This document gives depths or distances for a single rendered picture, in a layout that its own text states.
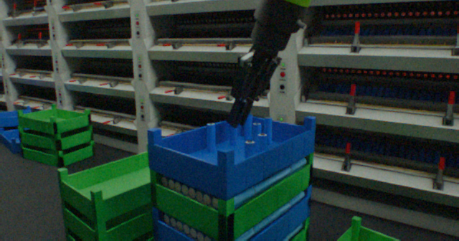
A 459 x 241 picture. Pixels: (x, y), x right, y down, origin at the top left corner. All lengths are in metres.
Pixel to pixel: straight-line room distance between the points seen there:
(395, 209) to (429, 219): 0.10
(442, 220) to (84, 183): 1.05
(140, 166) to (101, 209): 0.31
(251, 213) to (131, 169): 0.56
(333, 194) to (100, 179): 0.77
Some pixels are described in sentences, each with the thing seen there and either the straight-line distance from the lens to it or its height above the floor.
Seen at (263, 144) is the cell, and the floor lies 0.37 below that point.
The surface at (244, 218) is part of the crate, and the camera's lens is 0.57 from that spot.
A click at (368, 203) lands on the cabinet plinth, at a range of 1.19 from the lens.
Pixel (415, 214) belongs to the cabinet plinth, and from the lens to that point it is 1.18.
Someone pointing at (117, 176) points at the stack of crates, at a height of 0.17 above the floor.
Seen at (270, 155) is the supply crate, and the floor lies 0.36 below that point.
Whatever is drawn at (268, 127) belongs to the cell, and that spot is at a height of 0.37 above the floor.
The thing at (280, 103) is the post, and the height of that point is 0.35.
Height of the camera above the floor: 0.56
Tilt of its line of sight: 12 degrees down
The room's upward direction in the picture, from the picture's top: straight up
